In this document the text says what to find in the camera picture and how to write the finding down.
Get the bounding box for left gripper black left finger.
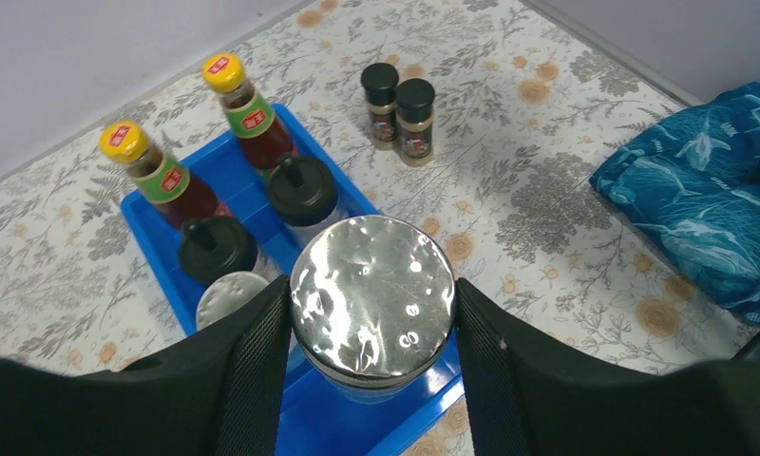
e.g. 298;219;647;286
0;276;291;455

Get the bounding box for sauce bottle red label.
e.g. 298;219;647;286
201;53;298;181

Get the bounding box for blue plastic divided bin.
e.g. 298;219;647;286
121;132;464;455

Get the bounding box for blue patterned cloth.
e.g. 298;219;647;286
590;82;760;325

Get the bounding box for small brown spice bottle rear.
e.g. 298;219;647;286
360;63;399;150

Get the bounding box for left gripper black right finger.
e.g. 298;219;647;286
456;279;760;455

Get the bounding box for yellow cap sauce bottle front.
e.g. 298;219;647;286
99;121;232;230

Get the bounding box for small brown spice bottle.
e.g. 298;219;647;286
360;63;399;150
395;78;435;166

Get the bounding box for small brown spice bottle front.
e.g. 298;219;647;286
395;78;435;166

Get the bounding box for clear jar black knob lid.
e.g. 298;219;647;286
179;216;275;286

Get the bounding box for silver lid jar white beads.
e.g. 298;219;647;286
196;271;269;331

